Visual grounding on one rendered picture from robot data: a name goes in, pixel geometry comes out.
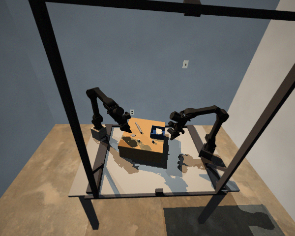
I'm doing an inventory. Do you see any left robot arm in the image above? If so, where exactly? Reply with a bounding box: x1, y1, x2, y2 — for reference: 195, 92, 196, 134
86, 87, 131, 130

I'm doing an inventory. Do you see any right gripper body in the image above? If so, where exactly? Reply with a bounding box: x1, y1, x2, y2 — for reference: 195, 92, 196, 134
167, 122, 185, 136

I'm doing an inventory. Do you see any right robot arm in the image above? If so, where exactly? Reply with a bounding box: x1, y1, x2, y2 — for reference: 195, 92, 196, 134
170, 105, 229, 153

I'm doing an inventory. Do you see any black metal frame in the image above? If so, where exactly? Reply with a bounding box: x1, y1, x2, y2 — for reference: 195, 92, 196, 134
28, 0, 295, 198

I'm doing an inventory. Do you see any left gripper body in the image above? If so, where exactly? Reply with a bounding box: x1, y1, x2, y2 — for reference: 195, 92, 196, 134
114, 116, 128, 131

